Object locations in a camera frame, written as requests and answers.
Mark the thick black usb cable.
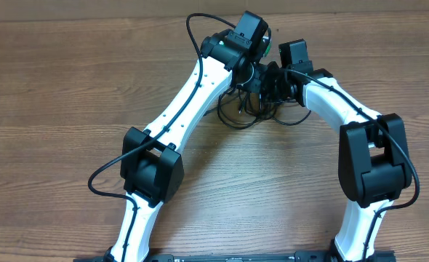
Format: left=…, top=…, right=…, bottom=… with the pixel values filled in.
left=203, top=92, right=313, bottom=127

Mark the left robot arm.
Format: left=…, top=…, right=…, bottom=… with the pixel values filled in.
left=104, top=11, right=270, bottom=261

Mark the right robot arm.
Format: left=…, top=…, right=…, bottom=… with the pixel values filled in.
left=264, top=39, right=419, bottom=261

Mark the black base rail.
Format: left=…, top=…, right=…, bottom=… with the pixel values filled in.
left=72, top=250, right=397, bottom=262

